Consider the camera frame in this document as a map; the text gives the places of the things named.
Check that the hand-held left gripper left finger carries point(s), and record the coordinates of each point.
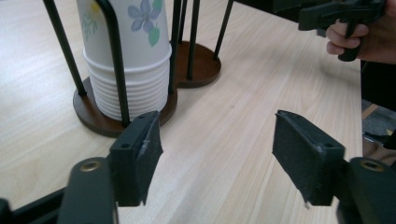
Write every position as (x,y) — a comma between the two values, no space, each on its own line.
(134,155)

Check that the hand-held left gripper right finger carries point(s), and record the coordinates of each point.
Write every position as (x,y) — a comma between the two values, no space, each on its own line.
(306,158)

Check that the cup holder with wooden base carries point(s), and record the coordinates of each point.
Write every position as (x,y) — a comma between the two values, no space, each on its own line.
(202,67)
(93,119)

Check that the stack of white paper cups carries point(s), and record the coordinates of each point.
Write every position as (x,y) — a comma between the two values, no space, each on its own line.
(143,77)

